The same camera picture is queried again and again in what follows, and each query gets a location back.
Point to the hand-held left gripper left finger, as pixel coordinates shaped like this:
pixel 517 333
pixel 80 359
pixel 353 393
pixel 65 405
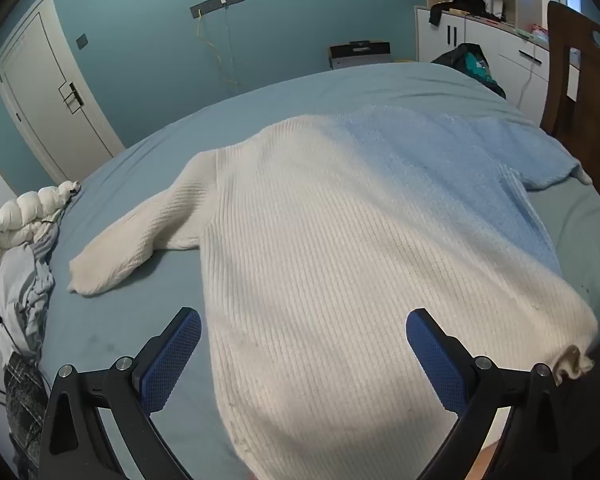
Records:
pixel 172 360

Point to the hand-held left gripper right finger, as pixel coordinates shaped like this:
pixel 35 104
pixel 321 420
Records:
pixel 437 360

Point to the white and blue knit sweater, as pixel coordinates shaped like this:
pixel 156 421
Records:
pixel 330 260

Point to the dark plaid garment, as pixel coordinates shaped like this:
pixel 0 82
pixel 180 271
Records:
pixel 22 400

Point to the light grey garment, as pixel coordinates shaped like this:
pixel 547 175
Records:
pixel 17 290

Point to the bed with teal sheet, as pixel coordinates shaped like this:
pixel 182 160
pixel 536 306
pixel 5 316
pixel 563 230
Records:
pixel 130 175

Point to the white puffer jacket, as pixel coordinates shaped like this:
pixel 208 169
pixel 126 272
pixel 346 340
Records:
pixel 20 215

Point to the dark bag with teal cloth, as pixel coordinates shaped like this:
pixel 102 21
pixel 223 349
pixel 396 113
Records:
pixel 472 65

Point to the white door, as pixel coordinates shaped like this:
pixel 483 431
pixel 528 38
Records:
pixel 45 90

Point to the white low cabinet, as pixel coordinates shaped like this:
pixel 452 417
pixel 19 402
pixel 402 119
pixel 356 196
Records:
pixel 510 65

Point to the brown wooden chair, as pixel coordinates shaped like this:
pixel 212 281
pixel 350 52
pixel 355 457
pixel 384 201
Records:
pixel 560 80

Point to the black and white box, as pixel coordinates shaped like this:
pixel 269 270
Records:
pixel 360 56

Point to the pink packet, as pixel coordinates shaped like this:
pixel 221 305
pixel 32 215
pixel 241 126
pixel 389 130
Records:
pixel 539 31

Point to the black garment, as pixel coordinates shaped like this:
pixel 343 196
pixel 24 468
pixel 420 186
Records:
pixel 467 6

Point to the grey wall switch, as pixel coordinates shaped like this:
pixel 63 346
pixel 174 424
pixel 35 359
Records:
pixel 82 42

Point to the grey wall socket strip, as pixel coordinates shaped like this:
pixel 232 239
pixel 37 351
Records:
pixel 217 1

